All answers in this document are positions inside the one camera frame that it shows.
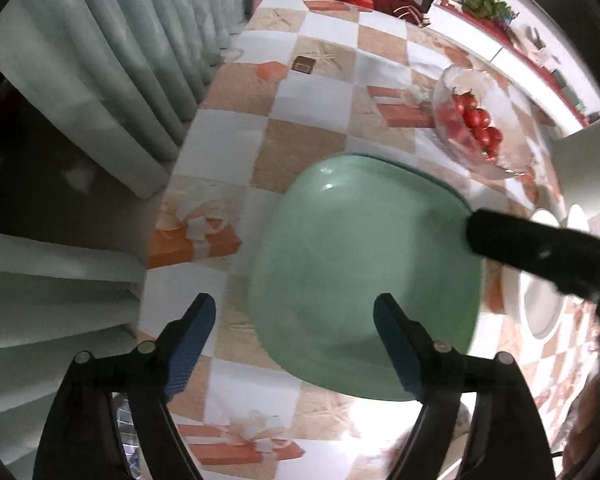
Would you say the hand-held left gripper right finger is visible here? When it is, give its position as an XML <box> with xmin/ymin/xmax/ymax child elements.
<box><xmin>373</xmin><ymin>293</ymin><xmax>556</xmax><ymax>480</ymax></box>

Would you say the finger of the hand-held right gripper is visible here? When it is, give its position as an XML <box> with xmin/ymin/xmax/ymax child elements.
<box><xmin>465</xmin><ymin>210</ymin><xmax>600</xmax><ymax>306</ymax></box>

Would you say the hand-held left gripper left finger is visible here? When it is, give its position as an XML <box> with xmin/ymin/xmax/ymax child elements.
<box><xmin>32</xmin><ymin>292</ymin><xmax>217</xmax><ymax>480</ymax></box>

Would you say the white bowl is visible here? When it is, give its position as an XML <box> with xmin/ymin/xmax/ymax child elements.
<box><xmin>517</xmin><ymin>262</ymin><xmax>567</xmax><ymax>342</ymax></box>

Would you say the green plate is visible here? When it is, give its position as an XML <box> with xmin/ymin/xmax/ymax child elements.
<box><xmin>247</xmin><ymin>153</ymin><xmax>485</xmax><ymax>402</ymax></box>

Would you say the person's right forearm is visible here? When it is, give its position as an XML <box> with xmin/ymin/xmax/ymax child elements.
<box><xmin>565</xmin><ymin>330</ymin><xmax>600</xmax><ymax>476</ymax></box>

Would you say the white electric kettle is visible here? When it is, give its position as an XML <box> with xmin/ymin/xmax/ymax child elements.
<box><xmin>550</xmin><ymin>110</ymin><xmax>600</xmax><ymax>221</ymax></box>

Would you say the pile of cherry tomatoes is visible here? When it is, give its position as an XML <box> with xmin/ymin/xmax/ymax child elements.
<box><xmin>452</xmin><ymin>92</ymin><xmax>503</xmax><ymax>163</ymax></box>

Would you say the white chair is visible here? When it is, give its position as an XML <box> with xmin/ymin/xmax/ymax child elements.
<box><xmin>0</xmin><ymin>230</ymin><xmax>148</xmax><ymax>466</ymax></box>

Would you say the glass bowl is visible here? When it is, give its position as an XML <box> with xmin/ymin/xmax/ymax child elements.
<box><xmin>432</xmin><ymin>64</ymin><xmax>536</xmax><ymax>181</ymax></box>

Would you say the white low cabinet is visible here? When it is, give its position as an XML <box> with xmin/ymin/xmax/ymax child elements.
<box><xmin>427</xmin><ymin>2</ymin><xmax>600</xmax><ymax>136</ymax></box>

